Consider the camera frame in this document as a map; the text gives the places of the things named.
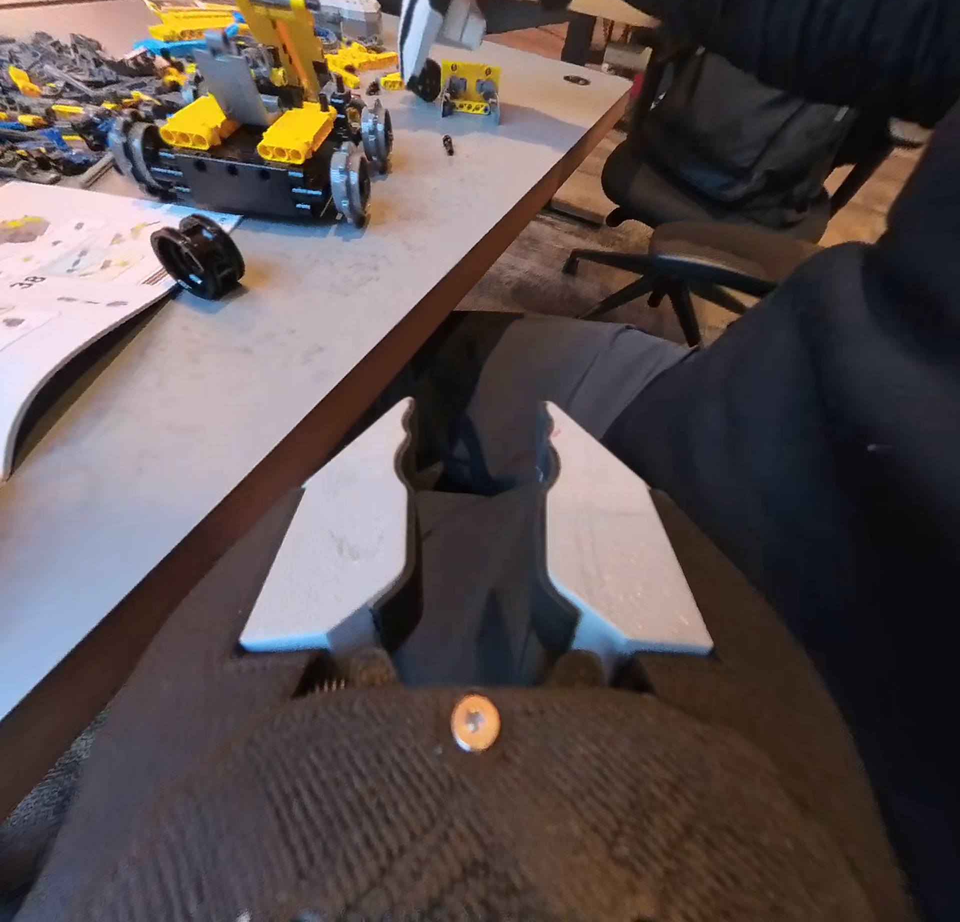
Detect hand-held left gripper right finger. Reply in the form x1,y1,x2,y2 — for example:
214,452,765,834
540,401,714,657

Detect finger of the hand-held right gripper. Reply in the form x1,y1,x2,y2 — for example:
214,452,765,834
396,0,462,92

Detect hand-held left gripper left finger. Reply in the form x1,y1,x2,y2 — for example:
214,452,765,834
238,399,418,655

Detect small yellow brick assembly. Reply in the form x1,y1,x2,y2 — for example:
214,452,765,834
438,58,504,126

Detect yellow black brick vehicle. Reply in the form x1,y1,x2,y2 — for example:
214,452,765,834
108,0,395,229

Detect black wheel rim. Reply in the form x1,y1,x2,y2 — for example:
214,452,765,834
150,213,246,301

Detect grey desk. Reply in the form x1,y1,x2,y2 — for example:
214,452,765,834
0,0,635,826

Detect grey battery box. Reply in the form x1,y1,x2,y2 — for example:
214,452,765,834
291,0,385,40

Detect person's grey pants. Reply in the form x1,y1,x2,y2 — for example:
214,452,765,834
416,313,699,683

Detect blue brick piece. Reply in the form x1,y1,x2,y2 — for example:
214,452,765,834
133,24,249,52

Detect black office chair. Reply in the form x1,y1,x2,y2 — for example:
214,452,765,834
562,37,912,347

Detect instruction booklet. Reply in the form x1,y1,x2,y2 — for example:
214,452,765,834
0,180,245,482

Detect pile of dark brick pieces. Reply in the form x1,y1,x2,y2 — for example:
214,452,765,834
0,31,198,187

